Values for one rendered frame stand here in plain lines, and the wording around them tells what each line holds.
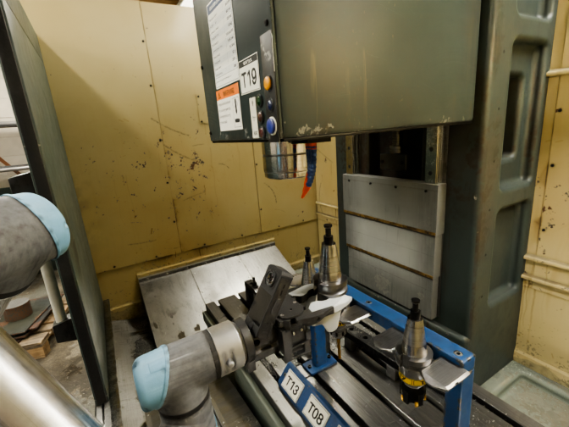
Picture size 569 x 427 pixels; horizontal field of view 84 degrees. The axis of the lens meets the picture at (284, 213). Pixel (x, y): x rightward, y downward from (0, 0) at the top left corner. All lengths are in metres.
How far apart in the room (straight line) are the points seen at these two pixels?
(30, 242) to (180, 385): 0.29
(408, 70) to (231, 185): 1.40
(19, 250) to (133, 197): 1.37
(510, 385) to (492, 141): 0.96
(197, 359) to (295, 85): 0.50
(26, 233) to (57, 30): 1.47
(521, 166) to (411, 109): 0.66
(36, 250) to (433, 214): 1.06
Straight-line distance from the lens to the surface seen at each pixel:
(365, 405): 1.02
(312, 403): 0.95
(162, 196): 1.92
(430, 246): 1.24
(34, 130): 1.08
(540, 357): 1.70
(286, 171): 0.95
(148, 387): 0.51
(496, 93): 1.16
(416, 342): 0.64
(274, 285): 0.51
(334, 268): 0.58
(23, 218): 0.57
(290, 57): 0.66
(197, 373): 0.51
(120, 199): 1.90
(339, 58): 0.73
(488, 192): 1.18
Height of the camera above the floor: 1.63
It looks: 15 degrees down
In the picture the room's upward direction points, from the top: 5 degrees counter-clockwise
